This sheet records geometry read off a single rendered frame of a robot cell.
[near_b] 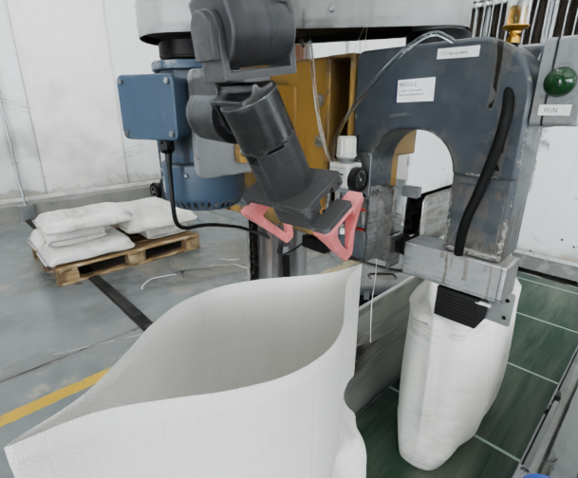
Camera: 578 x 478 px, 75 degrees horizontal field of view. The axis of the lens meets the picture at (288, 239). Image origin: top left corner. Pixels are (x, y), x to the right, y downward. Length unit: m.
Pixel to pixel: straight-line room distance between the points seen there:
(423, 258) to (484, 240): 0.09
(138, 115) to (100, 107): 4.97
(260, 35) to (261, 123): 0.07
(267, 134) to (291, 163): 0.04
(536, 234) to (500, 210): 2.87
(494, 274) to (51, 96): 5.24
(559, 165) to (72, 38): 5.13
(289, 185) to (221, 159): 0.27
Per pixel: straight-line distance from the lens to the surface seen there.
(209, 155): 0.62
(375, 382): 1.32
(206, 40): 0.35
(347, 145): 0.58
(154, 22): 0.68
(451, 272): 0.59
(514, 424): 1.40
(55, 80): 5.48
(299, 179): 0.39
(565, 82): 0.50
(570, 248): 3.40
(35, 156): 5.42
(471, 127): 0.54
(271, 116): 0.36
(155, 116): 0.61
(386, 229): 0.65
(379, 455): 1.18
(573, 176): 3.30
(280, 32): 0.37
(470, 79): 0.55
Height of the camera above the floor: 1.26
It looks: 19 degrees down
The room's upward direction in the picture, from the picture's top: straight up
